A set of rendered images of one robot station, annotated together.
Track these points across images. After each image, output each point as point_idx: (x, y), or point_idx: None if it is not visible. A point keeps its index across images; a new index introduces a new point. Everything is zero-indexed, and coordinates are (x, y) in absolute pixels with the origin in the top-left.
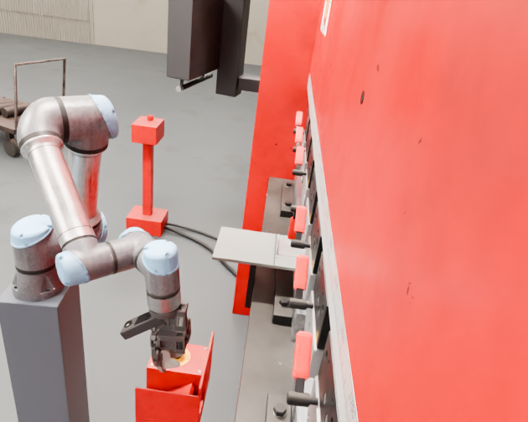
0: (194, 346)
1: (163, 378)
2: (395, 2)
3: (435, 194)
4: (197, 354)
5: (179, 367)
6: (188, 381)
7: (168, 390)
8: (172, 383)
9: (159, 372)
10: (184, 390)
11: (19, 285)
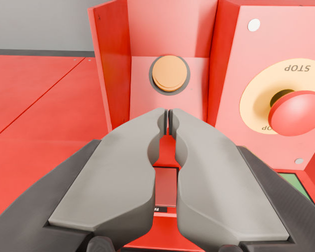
0: None
1: (218, 61)
2: None
3: None
4: (281, 146)
5: (236, 113)
6: (208, 122)
7: (208, 60)
8: (212, 78)
9: (226, 54)
10: (187, 111)
11: None
